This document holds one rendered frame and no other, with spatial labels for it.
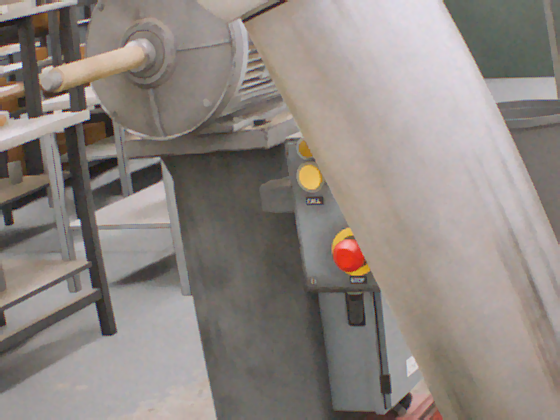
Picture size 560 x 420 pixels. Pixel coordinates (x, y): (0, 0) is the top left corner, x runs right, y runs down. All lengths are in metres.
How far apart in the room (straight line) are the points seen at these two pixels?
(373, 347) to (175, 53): 0.52
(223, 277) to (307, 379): 0.20
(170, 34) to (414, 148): 1.05
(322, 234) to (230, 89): 0.22
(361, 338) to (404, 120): 1.24
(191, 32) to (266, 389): 0.58
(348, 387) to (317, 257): 0.34
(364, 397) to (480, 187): 1.27
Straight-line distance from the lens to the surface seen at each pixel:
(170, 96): 1.64
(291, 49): 0.59
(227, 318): 1.87
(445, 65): 0.60
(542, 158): 4.20
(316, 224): 1.55
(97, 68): 1.52
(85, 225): 4.75
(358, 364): 1.83
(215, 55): 1.60
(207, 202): 1.83
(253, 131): 1.67
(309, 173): 1.53
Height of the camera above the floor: 1.34
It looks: 12 degrees down
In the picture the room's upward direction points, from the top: 8 degrees counter-clockwise
